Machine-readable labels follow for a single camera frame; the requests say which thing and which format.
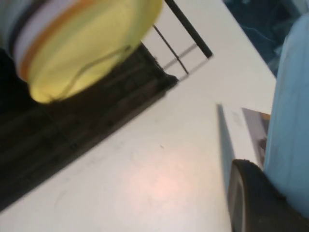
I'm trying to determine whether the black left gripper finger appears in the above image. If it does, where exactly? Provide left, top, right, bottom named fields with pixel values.
left=228, top=159, right=309, bottom=232

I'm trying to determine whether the light blue plate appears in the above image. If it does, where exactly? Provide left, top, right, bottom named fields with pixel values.
left=263, top=15, right=309, bottom=218

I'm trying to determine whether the yellow plate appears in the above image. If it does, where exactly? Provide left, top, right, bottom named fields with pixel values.
left=28, top=0, right=165, bottom=104

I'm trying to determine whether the orange plate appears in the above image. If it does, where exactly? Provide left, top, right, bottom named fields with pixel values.
left=14, top=0, right=95, bottom=82

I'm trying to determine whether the grey plate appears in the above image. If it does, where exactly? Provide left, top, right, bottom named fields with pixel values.
left=7, top=0, right=50, bottom=58

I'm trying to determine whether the pale green plate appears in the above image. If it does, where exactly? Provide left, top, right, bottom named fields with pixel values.
left=0, top=0, right=37, bottom=50

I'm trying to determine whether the white printed card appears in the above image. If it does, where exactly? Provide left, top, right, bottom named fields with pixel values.
left=216, top=103, right=272, bottom=189

